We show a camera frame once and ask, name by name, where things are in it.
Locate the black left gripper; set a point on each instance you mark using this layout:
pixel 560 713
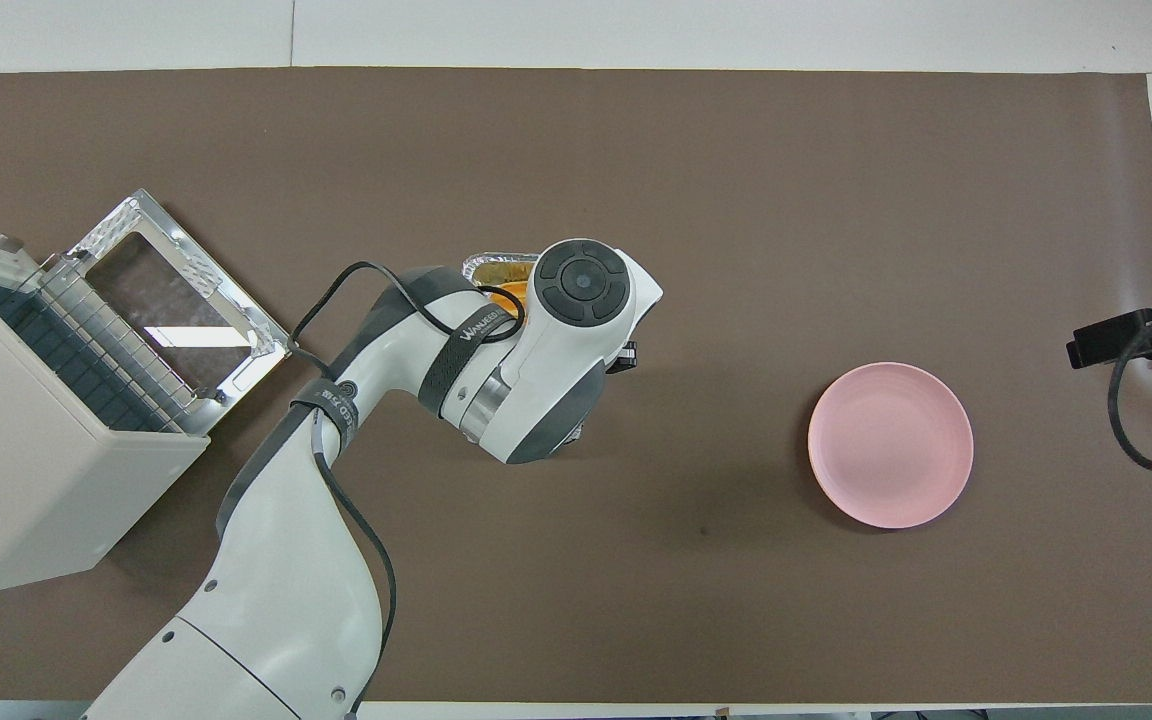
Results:
pixel 629 357

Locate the golden bread loaf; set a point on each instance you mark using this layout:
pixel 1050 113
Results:
pixel 504 298

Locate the aluminium foil tray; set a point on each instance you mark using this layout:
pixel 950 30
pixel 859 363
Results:
pixel 496 265

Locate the glass oven door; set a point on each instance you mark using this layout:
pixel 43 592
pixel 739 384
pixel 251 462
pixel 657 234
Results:
pixel 176 300

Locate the white toaster oven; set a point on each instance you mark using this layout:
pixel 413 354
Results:
pixel 16 480

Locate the pink round plate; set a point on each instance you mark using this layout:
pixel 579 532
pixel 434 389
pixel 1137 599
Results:
pixel 891 445

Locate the brown table mat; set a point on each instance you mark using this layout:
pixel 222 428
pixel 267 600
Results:
pixel 836 200

